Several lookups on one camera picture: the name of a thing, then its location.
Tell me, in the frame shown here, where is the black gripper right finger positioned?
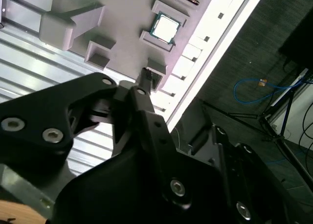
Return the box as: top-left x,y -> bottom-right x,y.
211,123 -> 294,224

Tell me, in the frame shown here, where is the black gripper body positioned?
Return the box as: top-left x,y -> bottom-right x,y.
56,145 -> 235,224

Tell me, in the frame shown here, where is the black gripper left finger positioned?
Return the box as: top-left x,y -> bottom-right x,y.
0,67 -> 194,211

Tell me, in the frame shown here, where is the silver CPU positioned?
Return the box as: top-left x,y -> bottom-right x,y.
149,10 -> 183,45

